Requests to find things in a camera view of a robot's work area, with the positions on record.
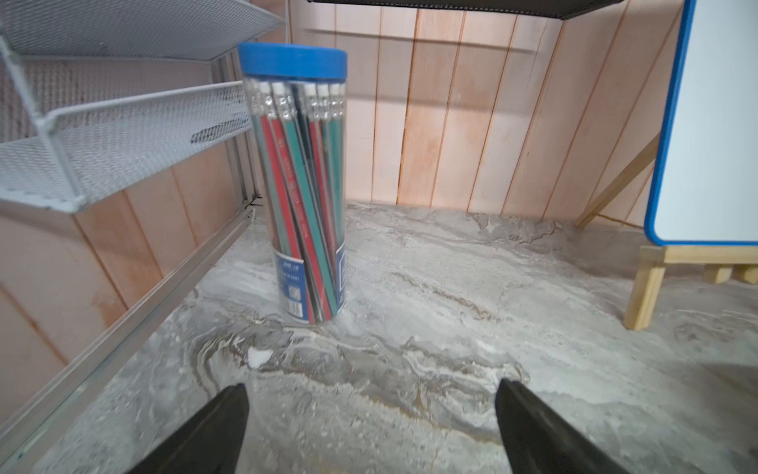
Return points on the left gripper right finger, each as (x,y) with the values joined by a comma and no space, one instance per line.
(538,440)

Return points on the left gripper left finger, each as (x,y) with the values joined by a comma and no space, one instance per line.
(209,442)

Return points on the small wooden easel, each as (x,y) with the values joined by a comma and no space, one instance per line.
(722,263)

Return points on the blue lid pencil tube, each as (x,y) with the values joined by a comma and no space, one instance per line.
(296,100)

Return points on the white board blue frame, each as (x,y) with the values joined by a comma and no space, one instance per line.
(704,188)

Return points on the white wire shelf rack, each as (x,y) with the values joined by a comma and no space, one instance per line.
(97,96)

